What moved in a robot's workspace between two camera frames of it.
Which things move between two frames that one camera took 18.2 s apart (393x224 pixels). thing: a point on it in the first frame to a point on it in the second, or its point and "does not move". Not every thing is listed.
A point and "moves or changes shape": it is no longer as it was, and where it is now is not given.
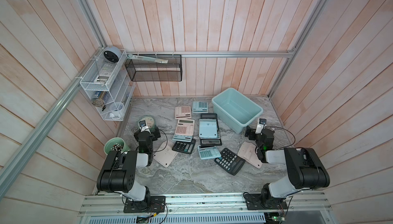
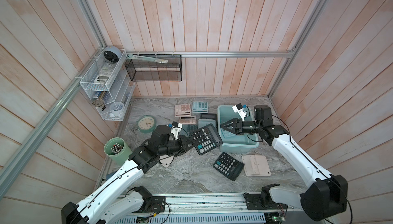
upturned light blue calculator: [208, 129] does not move
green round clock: [149, 119] does not move
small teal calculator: [200, 107] does not move
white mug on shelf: [116, 109] does not move
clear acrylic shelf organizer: [107, 84] does not move
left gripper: [155, 136] to [182, 141]
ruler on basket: [147, 59] does not move
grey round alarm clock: [112, 53] does not move
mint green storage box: [234, 110] moves or changes shape
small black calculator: [187, 147] moves or changes shape
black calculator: [230, 161] moves or changes shape
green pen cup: [115, 143] does not move
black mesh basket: [146, 70] does not move
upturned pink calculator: [247, 152] to [256, 165]
